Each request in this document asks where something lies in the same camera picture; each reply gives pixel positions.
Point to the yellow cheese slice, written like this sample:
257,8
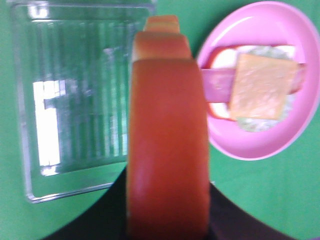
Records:
260,86

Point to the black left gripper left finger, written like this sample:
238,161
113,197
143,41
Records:
104,220

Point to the bacon strip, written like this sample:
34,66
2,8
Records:
298,79
218,83

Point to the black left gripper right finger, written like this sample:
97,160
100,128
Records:
229,222

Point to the green lettuce leaf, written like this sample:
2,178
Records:
284,52

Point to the clear left plastic container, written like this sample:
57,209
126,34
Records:
73,64

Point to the bread slice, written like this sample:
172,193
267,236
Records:
225,57
167,180

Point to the pink round plate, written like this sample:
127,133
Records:
267,23

